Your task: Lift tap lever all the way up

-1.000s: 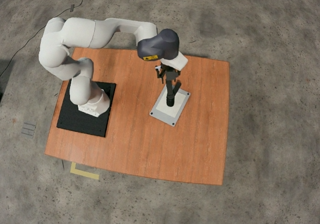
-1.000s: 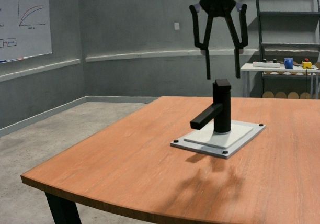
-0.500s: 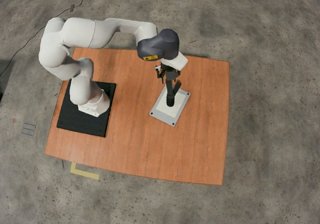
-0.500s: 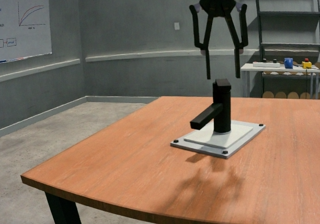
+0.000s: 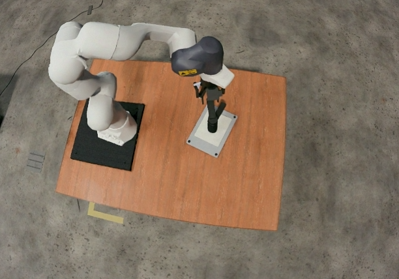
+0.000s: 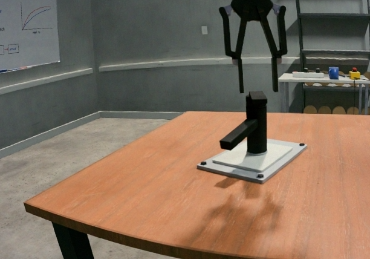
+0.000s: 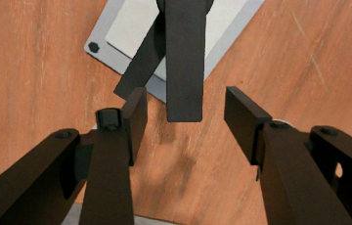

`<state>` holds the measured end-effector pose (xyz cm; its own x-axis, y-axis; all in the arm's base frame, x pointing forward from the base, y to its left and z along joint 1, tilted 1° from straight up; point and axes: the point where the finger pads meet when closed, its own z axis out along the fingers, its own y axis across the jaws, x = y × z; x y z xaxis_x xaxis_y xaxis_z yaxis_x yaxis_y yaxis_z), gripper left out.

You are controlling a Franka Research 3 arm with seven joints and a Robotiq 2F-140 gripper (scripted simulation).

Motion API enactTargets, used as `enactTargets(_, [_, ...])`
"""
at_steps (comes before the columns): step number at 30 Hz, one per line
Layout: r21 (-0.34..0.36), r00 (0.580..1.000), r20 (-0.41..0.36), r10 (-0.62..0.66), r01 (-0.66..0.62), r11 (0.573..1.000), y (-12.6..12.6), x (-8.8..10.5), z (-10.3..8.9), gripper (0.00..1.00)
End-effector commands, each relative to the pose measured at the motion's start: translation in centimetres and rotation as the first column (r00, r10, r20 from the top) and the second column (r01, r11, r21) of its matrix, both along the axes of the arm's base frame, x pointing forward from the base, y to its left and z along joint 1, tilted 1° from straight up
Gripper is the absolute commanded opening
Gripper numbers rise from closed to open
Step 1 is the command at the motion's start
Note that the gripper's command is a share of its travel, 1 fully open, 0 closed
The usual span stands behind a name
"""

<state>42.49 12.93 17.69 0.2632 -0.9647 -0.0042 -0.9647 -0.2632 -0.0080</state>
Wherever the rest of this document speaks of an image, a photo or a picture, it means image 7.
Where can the black tap on white base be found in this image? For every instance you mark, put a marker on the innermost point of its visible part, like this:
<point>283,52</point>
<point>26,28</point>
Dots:
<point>184,31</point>

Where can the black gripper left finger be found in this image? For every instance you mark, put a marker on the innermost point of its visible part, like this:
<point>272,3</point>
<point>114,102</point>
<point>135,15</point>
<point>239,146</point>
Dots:
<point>38,189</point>

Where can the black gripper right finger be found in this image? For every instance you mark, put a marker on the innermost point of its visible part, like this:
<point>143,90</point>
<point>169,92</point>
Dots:
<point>294,190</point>

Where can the grey metal base plate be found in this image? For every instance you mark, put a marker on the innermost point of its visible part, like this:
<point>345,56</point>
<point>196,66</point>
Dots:
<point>98,46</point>

